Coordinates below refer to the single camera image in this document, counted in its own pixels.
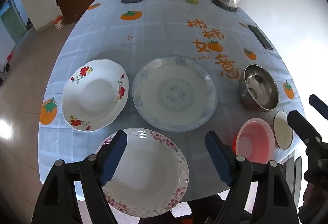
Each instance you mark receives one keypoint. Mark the red object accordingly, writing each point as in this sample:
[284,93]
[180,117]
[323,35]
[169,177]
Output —
[10,57]

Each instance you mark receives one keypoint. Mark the white bucket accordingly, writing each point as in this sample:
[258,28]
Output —
[59,23]

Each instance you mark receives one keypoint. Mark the dark chair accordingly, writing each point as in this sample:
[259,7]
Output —
[289,177]

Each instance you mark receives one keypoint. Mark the blue patterned plate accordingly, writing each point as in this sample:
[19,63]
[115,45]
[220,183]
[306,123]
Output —
[174,93]

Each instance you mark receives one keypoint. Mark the small metal trolley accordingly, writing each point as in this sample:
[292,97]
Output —
[5,72]

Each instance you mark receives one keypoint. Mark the black kettle base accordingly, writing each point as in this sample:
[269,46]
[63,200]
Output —
[225,6]

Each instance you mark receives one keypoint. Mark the green door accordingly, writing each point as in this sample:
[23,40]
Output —
[12,21]

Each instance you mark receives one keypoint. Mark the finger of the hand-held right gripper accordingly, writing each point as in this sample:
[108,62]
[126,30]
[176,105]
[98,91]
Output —
[319,107]
[299,124]

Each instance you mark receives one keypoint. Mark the white plate with pink flowers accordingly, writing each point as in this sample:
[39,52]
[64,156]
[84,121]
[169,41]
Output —
[153,167]

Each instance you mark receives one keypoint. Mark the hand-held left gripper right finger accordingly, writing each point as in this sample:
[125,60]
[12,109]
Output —
[217,157]

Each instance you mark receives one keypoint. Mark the black phone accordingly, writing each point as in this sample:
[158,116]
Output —
[260,37]

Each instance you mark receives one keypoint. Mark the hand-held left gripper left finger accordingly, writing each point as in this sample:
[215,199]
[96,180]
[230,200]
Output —
[115,160]

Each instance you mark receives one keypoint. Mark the white plate with red flowers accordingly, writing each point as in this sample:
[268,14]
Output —
[97,95]

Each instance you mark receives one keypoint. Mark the pink plastic bowl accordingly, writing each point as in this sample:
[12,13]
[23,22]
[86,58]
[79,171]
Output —
[253,142]

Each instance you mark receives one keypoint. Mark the persimmon print tablecloth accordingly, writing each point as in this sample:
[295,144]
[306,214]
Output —
[164,34]

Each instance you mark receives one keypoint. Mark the white enamel bowl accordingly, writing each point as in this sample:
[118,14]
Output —
[281,129]

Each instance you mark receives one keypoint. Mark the stainless steel bowl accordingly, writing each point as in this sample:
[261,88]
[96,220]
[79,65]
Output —
[258,85]

